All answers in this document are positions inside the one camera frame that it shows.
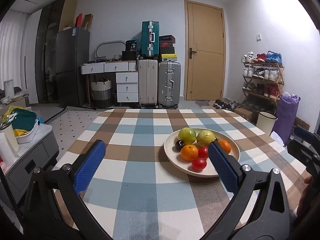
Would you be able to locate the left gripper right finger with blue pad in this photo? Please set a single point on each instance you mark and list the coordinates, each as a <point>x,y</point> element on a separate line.
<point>270,217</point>

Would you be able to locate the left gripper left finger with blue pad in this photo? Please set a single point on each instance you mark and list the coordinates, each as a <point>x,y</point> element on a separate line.
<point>53,206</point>

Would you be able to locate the purple bag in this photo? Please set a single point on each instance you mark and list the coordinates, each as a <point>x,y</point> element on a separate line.
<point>286,113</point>

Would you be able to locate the white waste bin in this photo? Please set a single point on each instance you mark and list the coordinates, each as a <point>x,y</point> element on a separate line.
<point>265,122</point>

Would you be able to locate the grey side cabinet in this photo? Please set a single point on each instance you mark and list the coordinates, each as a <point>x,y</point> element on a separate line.
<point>41,152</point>

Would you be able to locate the red tomato right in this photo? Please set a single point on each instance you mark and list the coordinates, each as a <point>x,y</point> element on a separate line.
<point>198,164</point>

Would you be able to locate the red tomato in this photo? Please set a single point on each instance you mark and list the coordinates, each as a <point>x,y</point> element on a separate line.
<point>203,152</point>
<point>198,164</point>

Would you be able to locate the small orange tangerine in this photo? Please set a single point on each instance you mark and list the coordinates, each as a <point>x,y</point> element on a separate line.
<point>225,145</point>

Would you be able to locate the red tomato back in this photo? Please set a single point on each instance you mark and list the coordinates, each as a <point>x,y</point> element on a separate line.
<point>203,152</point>

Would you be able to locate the wooden shoe rack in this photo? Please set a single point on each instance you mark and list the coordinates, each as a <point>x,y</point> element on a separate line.
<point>263,77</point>

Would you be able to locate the large orange tangerine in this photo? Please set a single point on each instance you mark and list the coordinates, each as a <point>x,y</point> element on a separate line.
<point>189,152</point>

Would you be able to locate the green yellow bag in basket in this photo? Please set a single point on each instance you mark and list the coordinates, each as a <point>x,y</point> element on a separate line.
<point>22,120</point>

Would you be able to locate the yellow green passion fruit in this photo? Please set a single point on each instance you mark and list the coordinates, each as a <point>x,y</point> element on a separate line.
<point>205,137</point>

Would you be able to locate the cream round plate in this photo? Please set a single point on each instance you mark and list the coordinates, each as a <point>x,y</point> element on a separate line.
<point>185,166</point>

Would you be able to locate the dark plum near gripper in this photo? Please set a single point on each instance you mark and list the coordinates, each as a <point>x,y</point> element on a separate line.
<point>179,145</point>

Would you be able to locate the woven laundry basket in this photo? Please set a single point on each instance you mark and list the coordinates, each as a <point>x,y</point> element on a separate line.
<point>102,93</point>

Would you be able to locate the black glass cabinet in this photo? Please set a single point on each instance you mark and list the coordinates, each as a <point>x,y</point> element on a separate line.
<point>53,19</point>

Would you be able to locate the wooden door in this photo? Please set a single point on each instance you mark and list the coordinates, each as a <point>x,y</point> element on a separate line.
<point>205,51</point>

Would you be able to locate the white drawer desk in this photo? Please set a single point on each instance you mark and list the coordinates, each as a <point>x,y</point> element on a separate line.
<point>123,75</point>

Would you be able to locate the silver suitcase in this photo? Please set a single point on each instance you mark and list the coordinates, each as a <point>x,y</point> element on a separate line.
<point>169,81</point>

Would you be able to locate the dark grey refrigerator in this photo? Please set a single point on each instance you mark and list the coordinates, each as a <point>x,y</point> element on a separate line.
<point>72,51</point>

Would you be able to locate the oval mirror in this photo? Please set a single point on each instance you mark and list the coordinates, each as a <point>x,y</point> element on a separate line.
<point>110,51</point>

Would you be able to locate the stacked shoe boxes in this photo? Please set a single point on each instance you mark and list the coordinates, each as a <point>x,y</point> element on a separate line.
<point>167,48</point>

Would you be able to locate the beige suitcase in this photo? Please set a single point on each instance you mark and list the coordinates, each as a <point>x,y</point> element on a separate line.
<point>148,82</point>

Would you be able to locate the white curtain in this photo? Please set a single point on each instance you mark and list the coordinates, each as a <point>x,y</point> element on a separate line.
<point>12,29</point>

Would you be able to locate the teal suitcase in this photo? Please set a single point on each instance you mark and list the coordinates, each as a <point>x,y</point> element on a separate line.
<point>150,38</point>

